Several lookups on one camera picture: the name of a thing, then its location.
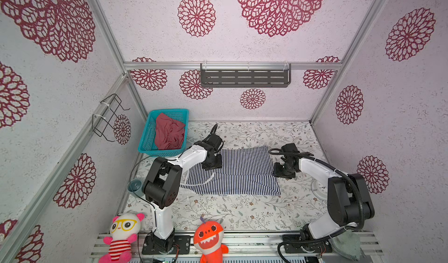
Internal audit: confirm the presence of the blue white striped tank top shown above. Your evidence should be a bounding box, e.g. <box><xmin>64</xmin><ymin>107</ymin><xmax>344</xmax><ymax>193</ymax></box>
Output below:
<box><xmin>180</xmin><ymin>146</ymin><xmax>281</xmax><ymax>196</ymax></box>

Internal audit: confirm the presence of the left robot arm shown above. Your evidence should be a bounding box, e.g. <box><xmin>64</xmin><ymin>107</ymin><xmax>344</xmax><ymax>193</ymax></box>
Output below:
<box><xmin>143</xmin><ymin>134</ymin><xmax>224</xmax><ymax>240</ymax></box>

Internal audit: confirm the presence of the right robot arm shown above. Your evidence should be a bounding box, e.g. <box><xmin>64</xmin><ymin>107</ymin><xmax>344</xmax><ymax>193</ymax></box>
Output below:
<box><xmin>268</xmin><ymin>143</ymin><xmax>375</xmax><ymax>244</ymax></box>

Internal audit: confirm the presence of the maroon tank top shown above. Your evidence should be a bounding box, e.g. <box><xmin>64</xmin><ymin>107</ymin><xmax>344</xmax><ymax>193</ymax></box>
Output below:
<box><xmin>155</xmin><ymin>113</ymin><xmax>186</xmax><ymax>150</ymax></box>

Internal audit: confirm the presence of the floral tablecloth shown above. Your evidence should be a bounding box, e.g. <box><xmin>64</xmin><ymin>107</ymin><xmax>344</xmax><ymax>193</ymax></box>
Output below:
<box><xmin>124</xmin><ymin>121</ymin><xmax>333</xmax><ymax>232</ymax></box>

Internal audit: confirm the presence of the teal plastic basket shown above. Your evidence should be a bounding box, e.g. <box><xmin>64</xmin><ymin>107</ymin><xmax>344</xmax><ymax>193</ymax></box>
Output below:
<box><xmin>138</xmin><ymin>109</ymin><xmax>189</xmax><ymax>157</ymax></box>

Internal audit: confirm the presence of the grey-green cup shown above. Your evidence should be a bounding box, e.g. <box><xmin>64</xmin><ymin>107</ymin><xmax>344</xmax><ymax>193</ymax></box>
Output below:
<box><xmin>127</xmin><ymin>179</ymin><xmax>144</xmax><ymax>195</ymax></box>

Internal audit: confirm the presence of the red monster plush toy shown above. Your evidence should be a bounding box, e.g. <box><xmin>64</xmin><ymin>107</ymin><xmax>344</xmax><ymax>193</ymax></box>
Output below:
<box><xmin>193</xmin><ymin>217</ymin><xmax>229</xmax><ymax>263</ymax></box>

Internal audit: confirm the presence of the green cloth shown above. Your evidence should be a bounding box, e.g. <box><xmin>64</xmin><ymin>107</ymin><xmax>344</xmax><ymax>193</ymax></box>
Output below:
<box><xmin>329</xmin><ymin>231</ymin><xmax>362</xmax><ymax>261</ymax></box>

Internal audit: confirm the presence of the white pink plush doll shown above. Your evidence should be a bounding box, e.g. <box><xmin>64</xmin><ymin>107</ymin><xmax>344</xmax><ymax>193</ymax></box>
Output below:
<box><xmin>99</xmin><ymin>213</ymin><xmax>145</xmax><ymax>263</ymax></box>

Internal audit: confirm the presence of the grey wall shelf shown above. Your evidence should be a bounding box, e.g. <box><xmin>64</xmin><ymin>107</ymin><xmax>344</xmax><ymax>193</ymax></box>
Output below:
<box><xmin>199</xmin><ymin>64</ymin><xmax>291</xmax><ymax>88</ymax></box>

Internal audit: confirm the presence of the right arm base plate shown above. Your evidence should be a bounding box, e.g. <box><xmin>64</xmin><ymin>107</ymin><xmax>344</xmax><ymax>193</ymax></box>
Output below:
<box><xmin>282</xmin><ymin>234</ymin><xmax>333</xmax><ymax>254</ymax></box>

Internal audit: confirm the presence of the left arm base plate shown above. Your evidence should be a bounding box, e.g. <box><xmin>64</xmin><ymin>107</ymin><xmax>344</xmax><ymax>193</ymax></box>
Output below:
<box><xmin>141</xmin><ymin>233</ymin><xmax>191</xmax><ymax>256</ymax></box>

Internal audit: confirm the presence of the black wire wall rack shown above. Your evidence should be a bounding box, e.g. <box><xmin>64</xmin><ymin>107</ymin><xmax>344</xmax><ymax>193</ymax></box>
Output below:
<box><xmin>91</xmin><ymin>93</ymin><xmax>130</xmax><ymax>143</ymax></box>

